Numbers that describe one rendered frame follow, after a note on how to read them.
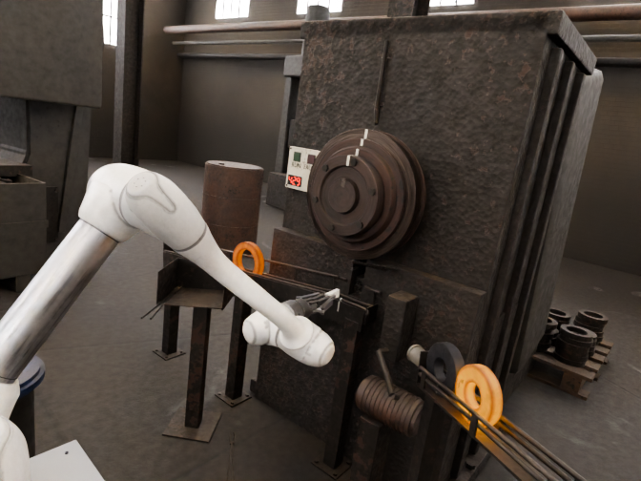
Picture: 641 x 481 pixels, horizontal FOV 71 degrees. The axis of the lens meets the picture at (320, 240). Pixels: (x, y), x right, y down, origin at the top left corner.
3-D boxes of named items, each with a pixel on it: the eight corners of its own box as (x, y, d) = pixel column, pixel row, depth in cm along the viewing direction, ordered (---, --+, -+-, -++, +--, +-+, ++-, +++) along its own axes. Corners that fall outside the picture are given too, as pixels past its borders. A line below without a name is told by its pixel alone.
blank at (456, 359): (439, 334, 138) (429, 334, 137) (469, 354, 123) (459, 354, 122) (432, 382, 140) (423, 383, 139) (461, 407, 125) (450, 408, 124)
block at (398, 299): (390, 347, 173) (402, 288, 167) (408, 355, 168) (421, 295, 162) (376, 356, 164) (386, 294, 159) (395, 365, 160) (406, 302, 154)
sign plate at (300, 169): (288, 186, 204) (293, 146, 200) (333, 198, 189) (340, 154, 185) (284, 186, 202) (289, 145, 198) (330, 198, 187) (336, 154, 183)
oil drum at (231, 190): (230, 239, 514) (237, 160, 493) (267, 253, 479) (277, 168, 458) (186, 244, 467) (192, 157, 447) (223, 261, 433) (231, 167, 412)
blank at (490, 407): (469, 354, 123) (459, 354, 122) (508, 379, 108) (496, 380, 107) (461, 407, 125) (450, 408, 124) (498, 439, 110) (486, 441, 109)
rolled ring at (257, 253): (263, 254, 198) (269, 253, 201) (237, 235, 208) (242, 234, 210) (253, 289, 205) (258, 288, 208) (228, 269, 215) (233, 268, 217)
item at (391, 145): (310, 240, 188) (325, 124, 177) (410, 272, 160) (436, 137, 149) (299, 241, 183) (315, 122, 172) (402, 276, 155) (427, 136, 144)
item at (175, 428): (168, 405, 210) (177, 257, 193) (223, 414, 209) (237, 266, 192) (149, 433, 190) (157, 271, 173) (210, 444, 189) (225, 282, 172)
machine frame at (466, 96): (332, 349, 285) (378, 55, 244) (506, 435, 222) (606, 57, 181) (246, 391, 229) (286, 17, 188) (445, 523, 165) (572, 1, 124)
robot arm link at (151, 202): (218, 219, 106) (184, 204, 114) (175, 164, 93) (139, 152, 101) (181, 261, 102) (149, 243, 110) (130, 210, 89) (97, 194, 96)
